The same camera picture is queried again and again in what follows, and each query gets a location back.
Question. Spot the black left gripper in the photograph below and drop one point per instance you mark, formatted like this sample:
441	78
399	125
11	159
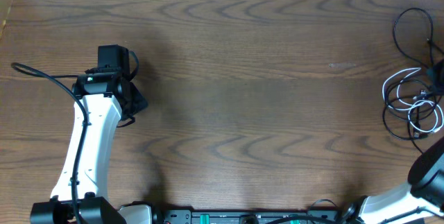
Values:
141	103

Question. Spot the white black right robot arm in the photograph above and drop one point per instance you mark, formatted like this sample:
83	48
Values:
421	196

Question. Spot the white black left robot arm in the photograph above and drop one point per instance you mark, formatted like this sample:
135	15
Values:
105	99

